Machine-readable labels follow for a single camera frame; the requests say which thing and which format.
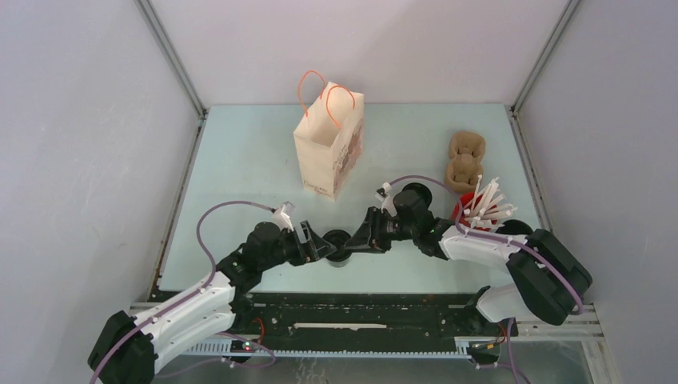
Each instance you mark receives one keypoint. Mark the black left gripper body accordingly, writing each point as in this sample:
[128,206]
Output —
[303,253]

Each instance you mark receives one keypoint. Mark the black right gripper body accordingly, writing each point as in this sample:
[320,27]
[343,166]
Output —
[386,230]

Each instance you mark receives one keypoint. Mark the black coffee cup lid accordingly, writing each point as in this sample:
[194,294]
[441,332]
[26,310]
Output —
[338,238]

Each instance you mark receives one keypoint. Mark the dark takeout coffee cup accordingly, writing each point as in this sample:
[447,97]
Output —
[338,264]

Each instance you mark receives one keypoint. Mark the brown pulp cup carrier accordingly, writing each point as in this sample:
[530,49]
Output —
[463,171]

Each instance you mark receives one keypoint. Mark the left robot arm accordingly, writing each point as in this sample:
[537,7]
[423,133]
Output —
[135,348]

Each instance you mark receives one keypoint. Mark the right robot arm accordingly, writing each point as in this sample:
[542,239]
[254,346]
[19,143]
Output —
[547,280]

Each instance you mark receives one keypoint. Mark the red straw holder cup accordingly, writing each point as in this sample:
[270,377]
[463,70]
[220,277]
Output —
[466,201]

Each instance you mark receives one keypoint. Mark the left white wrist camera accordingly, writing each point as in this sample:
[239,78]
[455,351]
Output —
[282,216]

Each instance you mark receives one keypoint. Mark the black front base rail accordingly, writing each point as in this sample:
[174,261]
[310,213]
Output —
[365,323]

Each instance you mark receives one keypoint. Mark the paper bag orange handles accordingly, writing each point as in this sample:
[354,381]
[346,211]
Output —
[329,137]

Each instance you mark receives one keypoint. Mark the aluminium frame rail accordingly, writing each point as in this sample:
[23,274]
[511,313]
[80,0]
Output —
[169,52]

